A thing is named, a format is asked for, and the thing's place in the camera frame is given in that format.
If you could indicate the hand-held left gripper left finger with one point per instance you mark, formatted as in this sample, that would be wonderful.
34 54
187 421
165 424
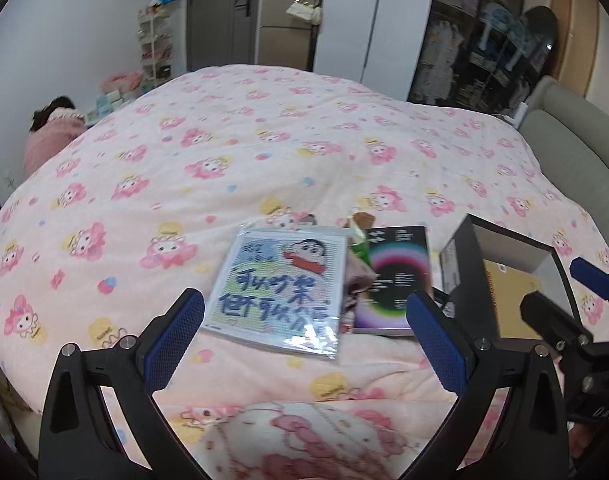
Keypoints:
177 340

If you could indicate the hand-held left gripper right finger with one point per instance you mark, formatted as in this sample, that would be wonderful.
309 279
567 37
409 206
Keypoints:
437 345

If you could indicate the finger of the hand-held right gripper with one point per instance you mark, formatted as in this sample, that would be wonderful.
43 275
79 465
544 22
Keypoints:
591 277
551 317

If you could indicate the black cardboard box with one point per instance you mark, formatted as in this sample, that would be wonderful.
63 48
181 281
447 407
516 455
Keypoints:
464 280

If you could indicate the person's right hand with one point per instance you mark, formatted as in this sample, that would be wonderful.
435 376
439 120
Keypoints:
579 440

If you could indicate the yellow flat packet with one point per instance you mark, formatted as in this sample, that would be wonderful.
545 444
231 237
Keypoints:
509 300

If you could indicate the green and brown toy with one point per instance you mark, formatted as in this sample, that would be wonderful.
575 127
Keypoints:
360 245

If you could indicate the beige padded headboard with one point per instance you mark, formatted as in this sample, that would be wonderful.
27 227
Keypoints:
574 150

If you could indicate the pink cartoon fleece blanket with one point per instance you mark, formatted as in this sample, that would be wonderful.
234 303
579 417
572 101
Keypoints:
304 440

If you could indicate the pink printed blanket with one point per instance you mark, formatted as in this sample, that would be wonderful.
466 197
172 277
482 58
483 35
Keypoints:
294 145

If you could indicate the black oval mirror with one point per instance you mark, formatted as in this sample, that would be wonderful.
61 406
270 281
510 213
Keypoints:
541 45

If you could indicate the stack of teal boxes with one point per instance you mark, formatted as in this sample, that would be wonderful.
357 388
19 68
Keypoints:
108 105

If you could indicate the pink round cushion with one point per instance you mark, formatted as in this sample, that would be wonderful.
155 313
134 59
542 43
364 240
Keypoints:
123 81

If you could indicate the dark glass wardrobe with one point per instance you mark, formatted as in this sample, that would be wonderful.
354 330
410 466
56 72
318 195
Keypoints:
459 35

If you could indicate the white shelf rack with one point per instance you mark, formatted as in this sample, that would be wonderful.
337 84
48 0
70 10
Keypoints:
155 45

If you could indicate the beige tall cabinet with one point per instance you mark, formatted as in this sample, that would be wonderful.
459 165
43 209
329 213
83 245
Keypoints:
284 40

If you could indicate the grey door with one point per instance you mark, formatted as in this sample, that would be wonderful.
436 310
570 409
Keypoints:
219 15

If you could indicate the white wardrobe door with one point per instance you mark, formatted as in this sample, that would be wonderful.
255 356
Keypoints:
364 20

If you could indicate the cream handbag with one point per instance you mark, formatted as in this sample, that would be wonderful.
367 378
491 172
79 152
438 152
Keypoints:
304 10

